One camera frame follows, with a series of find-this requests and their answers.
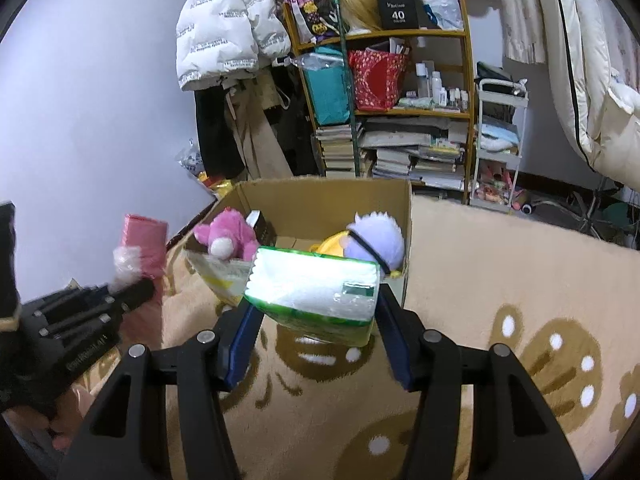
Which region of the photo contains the black box marked 40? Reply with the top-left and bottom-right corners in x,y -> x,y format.
376,0 -> 419,29

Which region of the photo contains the pink black patterned bag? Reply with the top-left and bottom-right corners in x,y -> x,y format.
286,0 -> 340,44

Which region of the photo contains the blonde wig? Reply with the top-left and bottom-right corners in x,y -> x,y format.
340,0 -> 382,32

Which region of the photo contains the pink plush bear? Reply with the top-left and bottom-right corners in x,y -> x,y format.
193,207 -> 259,261

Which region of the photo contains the teal storage bag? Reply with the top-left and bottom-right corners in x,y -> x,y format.
304,47 -> 349,126

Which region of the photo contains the white rolling cart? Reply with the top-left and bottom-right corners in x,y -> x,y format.
469,78 -> 529,214

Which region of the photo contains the brown cardboard box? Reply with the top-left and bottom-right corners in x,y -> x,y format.
183,177 -> 411,306

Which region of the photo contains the beige hanging coat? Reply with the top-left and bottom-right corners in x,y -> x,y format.
226,68 -> 293,180

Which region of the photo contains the yellow plush toy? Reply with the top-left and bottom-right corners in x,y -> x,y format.
310,231 -> 405,278

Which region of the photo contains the wooden bookshelf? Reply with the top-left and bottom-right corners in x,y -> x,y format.
282,0 -> 476,205

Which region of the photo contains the cream office chair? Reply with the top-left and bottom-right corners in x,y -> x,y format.
539,0 -> 639,192

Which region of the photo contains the small black box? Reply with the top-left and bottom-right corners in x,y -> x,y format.
245,209 -> 277,246

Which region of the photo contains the beige flower-pattern blanket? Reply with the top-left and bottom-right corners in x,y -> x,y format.
69,194 -> 640,480

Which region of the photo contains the red gift bag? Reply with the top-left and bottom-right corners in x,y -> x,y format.
348,50 -> 409,112

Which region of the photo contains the green tissue pack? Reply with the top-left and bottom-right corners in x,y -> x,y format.
244,247 -> 381,348

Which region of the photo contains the stack of books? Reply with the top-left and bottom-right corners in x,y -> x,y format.
314,115 -> 469,193

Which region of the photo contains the white puffer jacket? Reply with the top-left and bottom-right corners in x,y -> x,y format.
176,0 -> 291,91

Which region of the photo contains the person's left hand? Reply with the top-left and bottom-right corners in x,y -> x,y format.
2,385 -> 94,453

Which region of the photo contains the pink tissue pack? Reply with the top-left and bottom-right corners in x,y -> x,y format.
113,214 -> 168,294

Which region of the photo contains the white-haired plush doll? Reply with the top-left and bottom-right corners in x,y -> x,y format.
341,211 -> 405,276

